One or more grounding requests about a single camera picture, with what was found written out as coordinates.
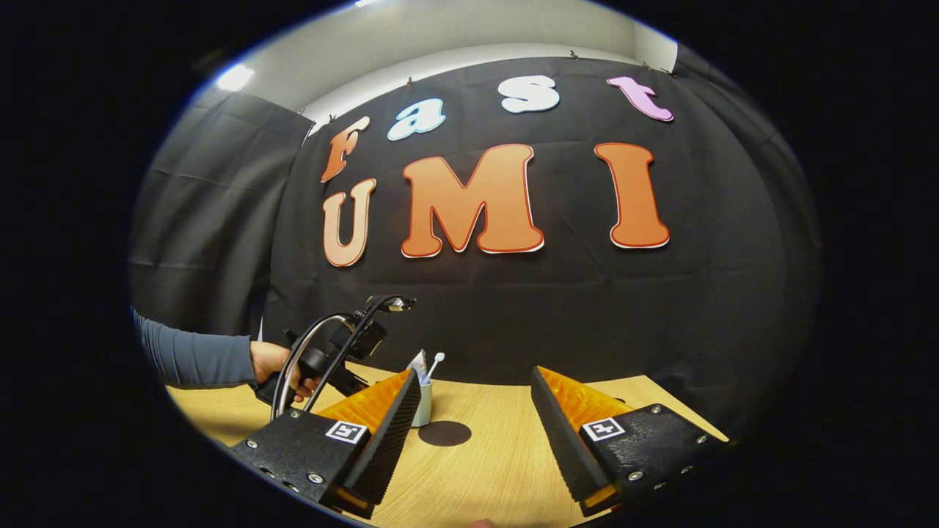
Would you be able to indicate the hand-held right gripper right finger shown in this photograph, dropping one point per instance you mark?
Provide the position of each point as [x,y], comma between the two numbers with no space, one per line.
[565,447]

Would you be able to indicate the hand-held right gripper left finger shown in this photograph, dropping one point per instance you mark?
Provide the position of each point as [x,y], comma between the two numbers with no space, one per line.
[389,440]

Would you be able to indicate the dark round coaster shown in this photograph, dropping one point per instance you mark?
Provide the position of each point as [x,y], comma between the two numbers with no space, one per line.
[444,434]

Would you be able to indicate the white toothpaste tube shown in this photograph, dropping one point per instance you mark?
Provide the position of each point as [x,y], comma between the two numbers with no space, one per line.
[418,364]

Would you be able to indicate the white toothbrush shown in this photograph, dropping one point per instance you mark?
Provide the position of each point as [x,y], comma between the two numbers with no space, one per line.
[438,358]

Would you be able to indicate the wooden desktop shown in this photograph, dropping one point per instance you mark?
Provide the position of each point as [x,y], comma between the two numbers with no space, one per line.
[477,477]

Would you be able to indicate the black backdrop cloth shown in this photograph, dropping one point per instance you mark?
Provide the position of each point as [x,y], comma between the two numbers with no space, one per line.
[550,315]

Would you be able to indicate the ceiling light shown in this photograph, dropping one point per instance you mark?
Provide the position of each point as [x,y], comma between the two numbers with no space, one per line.
[235,77]

